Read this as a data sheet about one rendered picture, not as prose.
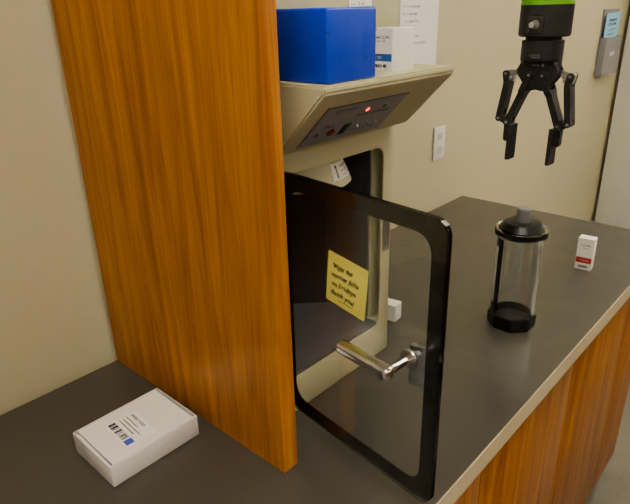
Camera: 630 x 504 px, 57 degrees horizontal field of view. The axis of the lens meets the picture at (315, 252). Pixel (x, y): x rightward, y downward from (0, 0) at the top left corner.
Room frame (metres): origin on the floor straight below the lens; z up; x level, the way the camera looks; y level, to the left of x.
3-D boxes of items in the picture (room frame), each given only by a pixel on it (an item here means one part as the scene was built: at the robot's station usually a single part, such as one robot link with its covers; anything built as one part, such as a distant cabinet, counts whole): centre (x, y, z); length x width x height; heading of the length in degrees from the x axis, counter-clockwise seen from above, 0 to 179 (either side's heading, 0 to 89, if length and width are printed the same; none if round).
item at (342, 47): (0.82, -0.02, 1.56); 0.10 x 0.10 x 0.09; 47
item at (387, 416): (0.69, -0.05, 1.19); 0.30 x 0.01 x 0.40; 40
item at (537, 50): (1.14, -0.43, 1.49); 0.08 x 0.07 x 0.09; 47
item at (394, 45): (0.93, -0.12, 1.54); 0.05 x 0.05 x 0.06; 42
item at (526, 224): (1.13, -0.43, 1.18); 0.09 x 0.09 x 0.07
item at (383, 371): (0.61, -0.07, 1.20); 0.10 x 0.05 x 0.03; 40
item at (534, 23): (1.13, -0.43, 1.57); 0.12 x 0.09 x 0.06; 137
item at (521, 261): (1.13, -0.43, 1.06); 0.11 x 0.11 x 0.21
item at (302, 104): (0.89, -0.08, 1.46); 0.32 x 0.12 x 0.10; 137
